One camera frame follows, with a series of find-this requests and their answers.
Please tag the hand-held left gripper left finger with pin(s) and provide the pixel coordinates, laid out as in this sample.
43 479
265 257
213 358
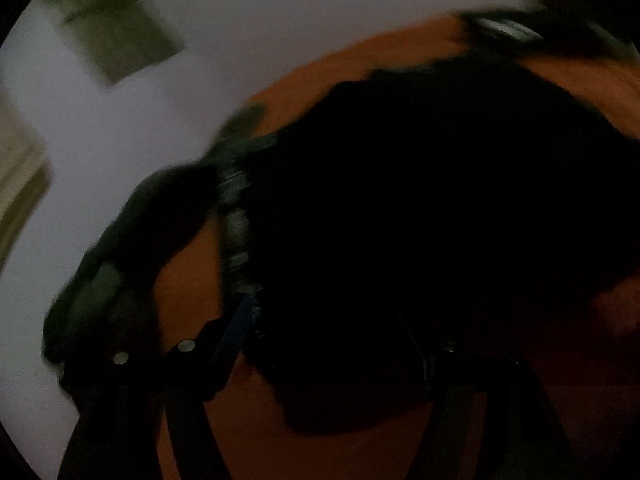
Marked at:
240 320

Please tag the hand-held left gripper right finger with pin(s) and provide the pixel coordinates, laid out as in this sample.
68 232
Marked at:
452 375

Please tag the black paisley garment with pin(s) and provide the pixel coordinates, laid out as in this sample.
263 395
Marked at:
425 220

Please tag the orange bed blanket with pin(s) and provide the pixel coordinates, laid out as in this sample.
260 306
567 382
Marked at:
575 385

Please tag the beige louvered window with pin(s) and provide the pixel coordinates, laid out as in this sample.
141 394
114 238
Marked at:
20 185

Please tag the barred window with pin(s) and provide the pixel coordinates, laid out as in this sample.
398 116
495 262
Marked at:
115 25

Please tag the folded black printed t-shirt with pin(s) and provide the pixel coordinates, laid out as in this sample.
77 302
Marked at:
575 35

